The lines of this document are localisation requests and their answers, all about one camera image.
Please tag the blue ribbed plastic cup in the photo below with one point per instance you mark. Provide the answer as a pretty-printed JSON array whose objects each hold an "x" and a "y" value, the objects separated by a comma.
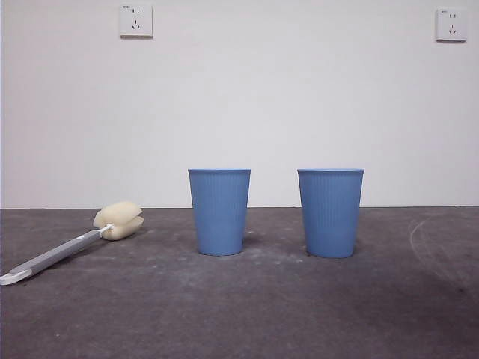
[
  {"x": 220, "y": 213},
  {"x": 330, "y": 213}
]

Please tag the white wall socket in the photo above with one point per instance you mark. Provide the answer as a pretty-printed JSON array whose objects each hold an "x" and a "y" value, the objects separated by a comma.
[
  {"x": 451, "y": 25},
  {"x": 136, "y": 20}
]

